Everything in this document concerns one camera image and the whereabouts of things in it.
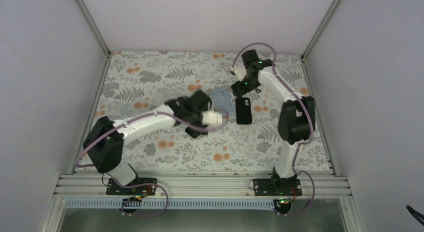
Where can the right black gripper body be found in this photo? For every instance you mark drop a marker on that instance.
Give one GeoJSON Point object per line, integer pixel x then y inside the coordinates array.
{"type": "Point", "coordinates": [251, 84]}

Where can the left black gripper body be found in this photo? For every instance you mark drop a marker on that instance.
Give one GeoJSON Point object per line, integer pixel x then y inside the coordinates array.
{"type": "Point", "coordinates": [192, 120]}

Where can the light blue phone case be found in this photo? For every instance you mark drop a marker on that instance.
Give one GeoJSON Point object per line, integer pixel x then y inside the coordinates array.
{"type": "Point", "coordinates": [223, 102]}

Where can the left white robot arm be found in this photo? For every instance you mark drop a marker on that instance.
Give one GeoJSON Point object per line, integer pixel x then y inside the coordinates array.
{"type": "Point", "coordinates": [107, 138]}

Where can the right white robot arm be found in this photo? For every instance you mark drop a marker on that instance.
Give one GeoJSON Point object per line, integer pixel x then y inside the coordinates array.
{"type": "Point", "coordinates": [296, 122]}

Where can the floral patterned table mat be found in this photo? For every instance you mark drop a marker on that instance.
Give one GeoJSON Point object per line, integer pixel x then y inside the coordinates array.
{"type": "Point", "coordinates": [139, 81]}

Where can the black object at corner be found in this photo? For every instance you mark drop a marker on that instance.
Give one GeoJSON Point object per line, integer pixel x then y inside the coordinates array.
{"type": "Point", "coordinates": [416, 214]}

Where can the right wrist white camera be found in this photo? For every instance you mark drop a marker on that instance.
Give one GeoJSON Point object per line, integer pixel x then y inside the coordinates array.
{"type": "Point", "coordinates": [239, 71]}

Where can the wrist white camera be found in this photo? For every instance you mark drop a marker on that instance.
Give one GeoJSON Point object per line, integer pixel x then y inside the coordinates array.
{"type": "Point", "coordinates": [239, 71]}
{"type": "Point", "coordinates": [212, 118]}

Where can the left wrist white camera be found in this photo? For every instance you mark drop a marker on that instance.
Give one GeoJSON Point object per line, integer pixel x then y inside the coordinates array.
{"type": "Point", "coordinates": [212, 118]}

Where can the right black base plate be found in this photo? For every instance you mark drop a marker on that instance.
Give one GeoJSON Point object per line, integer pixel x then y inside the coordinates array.
{"type": "Point", "coordinates": [267, 187]}

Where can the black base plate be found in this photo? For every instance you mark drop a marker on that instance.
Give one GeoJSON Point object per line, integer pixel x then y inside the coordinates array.
{"type": "Point", "coordinates": [267, 187]}
{"type": "Point", "coordinates": [147, 190]}

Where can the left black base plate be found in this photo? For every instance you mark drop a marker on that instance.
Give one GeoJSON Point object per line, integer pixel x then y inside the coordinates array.
{"type": "Point", "coordinates": [147, 190]}

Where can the aluminium front rail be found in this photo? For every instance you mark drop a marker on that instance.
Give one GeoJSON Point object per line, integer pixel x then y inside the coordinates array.
{"type": "Point", "coordinates": [205, 186]}

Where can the perforated grey cable tray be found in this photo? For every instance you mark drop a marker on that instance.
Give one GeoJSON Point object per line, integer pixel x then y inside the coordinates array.
{"type": "Point", "coordinates": [172, 204]}

